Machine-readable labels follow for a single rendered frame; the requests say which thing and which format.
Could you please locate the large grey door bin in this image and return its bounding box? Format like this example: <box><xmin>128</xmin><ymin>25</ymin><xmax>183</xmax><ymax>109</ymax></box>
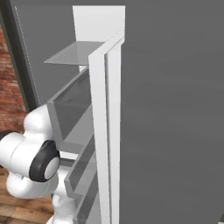
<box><xmin>45</xmin><ymin>66</ymin><xmax>96</xmax><ymax>153</ymax></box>

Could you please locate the small grey door bin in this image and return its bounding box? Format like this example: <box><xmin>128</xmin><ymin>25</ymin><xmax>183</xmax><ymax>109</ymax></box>
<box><xmin>63</xmin><ymin>133</ymin><xmax>99</xmax><ymax>200</ymax></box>
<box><xmin>72</xmin><ymin>172</ymin><xmax>102</xmax><ymax>224</ymax></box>

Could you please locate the grey fridge door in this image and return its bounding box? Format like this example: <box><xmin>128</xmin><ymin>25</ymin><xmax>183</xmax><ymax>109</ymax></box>
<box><xmin>43</xmin><ymin>0</ymin><xmax>224</xmax><ymax>224</ymax></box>

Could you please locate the grey fridge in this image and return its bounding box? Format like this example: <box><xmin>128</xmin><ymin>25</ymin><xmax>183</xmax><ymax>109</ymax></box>
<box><xmin>0</xmin><ymin>0</ymin><xmax>88</xmax><ymax>114</ymax></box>

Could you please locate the clear glass door shelf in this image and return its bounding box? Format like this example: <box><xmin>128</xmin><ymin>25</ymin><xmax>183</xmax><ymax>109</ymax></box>
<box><xmin>43</xmin><ymin>40</ymin><xmax>107</xmax><ymax>67</ymax></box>

